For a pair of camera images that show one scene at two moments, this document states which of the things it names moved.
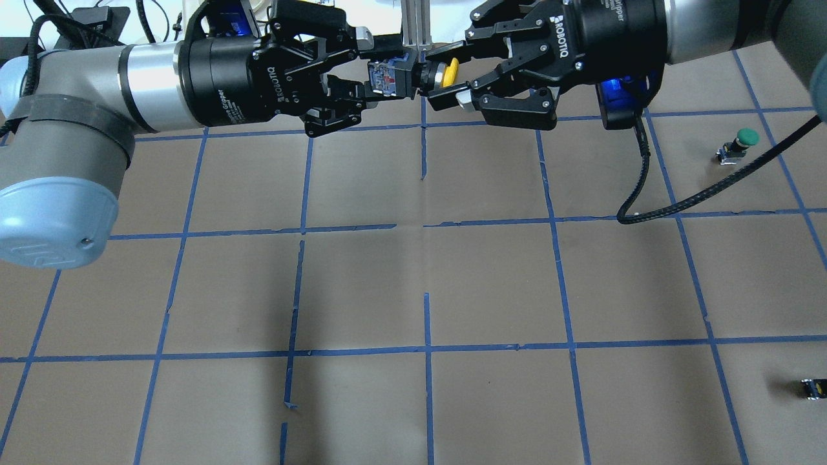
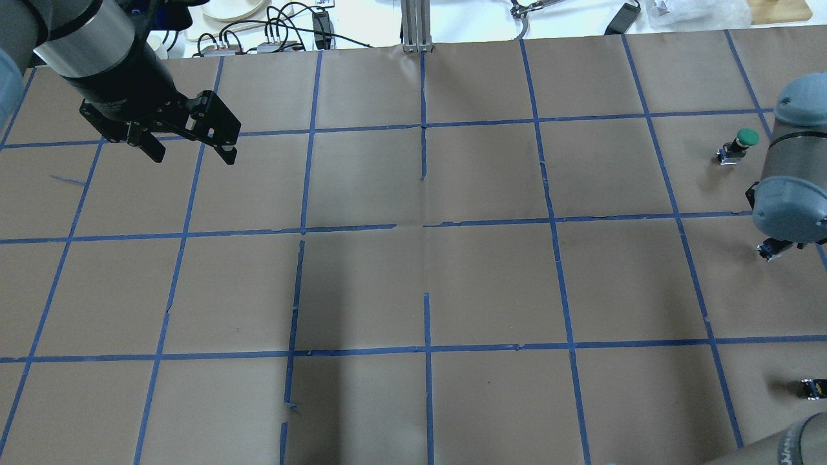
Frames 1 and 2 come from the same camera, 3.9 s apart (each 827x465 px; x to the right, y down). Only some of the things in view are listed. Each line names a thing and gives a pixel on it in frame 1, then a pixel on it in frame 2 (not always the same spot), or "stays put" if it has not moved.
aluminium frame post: (416, 22) stays put
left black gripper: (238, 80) → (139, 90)
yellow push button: (399, 76) → (771, 247)
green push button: (731, 152) stays put
